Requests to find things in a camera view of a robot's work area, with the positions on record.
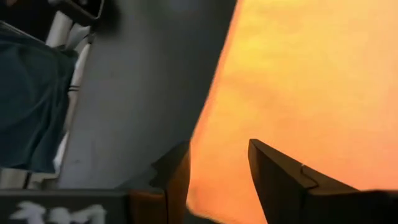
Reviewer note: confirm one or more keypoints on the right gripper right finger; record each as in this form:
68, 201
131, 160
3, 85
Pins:
289, 193

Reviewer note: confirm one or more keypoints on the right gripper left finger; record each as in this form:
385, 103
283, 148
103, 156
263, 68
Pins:
164, 199

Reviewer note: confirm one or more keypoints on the orange microfiber towel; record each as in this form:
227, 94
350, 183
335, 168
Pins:
295, 77

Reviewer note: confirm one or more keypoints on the teal blue fabric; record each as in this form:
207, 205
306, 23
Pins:
31, 102

